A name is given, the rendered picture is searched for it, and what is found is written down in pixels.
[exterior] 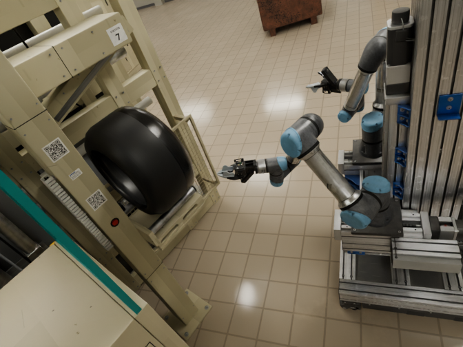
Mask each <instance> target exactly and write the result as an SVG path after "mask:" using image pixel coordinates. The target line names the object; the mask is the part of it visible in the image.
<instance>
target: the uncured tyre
mask: <svg viewBox="0 0 463 347"><path fill-rule="evenodd" d="M84 147H85V150H86V153H87V155H88V157H89V158H90V160H91V161H92V163H93V165H94V166H95V167H96V169H97V170H98V171H99V173H100V174H101V175H102V176H103V177H104V178H105V180H106V181H107V182H108V183H109V184H110V185H111V186H112V187H113V188H114V189H115V190H116V191H117V192H118V193H119V194H120V195H121V196H122V197H124V198H125V199H126V200H127V201H128V202H129V203H130V204H132V205H133V206H135V207H136V208H137V209H139V210H141V211H142V212H144V213H147V214H150V215H156V214H163V213H165V212H167V211H169V210H170V209H171V208H172V207H173V206H174V205H175V204H176V203H177V202H178V201H179V200H180V199H181V198H182V197H183V196H184V195H185V194H186V193H187V192H188V191H189V189H190V188H191V186H192V184H193V182H194V167H193V164H192V160H191V158H190V156H189V154H188V152H187V150H186V148H185V147H184V145H183V144H182V142H181V141H180V140H179V138H178V137H177V136H176V134H175V133H174V132H173V131H172V130H171V129H170V128H169V127H168V126H167V125H166V124H165V123H164V122H163V121H161V120H160V119H159V118H157V117H156V116H155V115H153V114H151V113H150V112H148V111H146V110H144V109H141V108H137V107H131V106H124V107H120V108H117V109H116V110H114V111H113V112H112V113H110V114H108V115H107V116H106V117H105V118H103V119H101V120H100V121H99V122H97V123H96V124H95V125H93V126H91V128H89V129H88V131H87V132H86V134H85V143H84Z"/></svg>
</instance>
